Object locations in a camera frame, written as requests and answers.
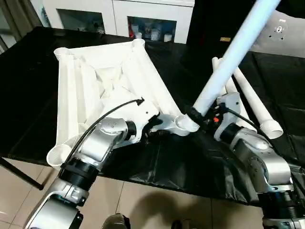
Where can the white plastic table leg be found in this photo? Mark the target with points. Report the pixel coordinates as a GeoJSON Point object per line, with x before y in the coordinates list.
{"type": "Point", "coordinates": [228, 59]}
{"type": "Point", "coordinates": [216, 63]}
{"type": "Point", "coordinates": [256, 102]}
{"type": "Point", "coordinates": [231, 87]}

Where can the white plastic table top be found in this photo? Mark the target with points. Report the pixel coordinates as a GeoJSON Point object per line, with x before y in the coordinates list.
{"type": "Point", "coordinates": [83, 83]}

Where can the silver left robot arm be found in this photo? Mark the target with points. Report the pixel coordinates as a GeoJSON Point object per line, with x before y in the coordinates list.
{"type": "Point", "coordinates": [100, 143]}

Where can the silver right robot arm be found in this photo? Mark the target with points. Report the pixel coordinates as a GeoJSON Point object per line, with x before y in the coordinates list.
{"type": "Point", "coordinates": [262, 155]}

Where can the black table mat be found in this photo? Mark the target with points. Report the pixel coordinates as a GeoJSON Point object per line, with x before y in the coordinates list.
{"type": "Point", "coordinates": [190, 162]}

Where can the gold label sticker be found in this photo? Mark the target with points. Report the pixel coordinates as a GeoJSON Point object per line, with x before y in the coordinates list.
{"type": "Point", "coordinates": [226, 39]}

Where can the dark left robot foot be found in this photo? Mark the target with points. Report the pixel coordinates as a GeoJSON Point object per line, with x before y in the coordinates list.
{"type": "Point", "coordinates": [116, 221]}

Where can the black cabinet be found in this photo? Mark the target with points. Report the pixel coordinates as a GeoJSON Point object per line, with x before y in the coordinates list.
{"type": "Point", "coordinates": [205, 19]}

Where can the grey cushion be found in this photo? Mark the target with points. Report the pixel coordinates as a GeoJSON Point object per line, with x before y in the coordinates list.
{"type": "Point", "coordinates": [286, 45]}

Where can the white glass-door cabinet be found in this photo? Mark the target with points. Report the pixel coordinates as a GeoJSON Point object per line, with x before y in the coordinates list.
{"type": "Point", "coordinates": [107, 9]}

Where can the grey curtain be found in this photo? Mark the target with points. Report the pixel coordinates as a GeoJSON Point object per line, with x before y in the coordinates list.
{"type": "Point", "coordinates": [14, 23]}

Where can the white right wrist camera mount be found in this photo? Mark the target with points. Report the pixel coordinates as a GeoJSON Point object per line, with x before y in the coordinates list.
{"type": "Point", "coordinates": [232, 112]}

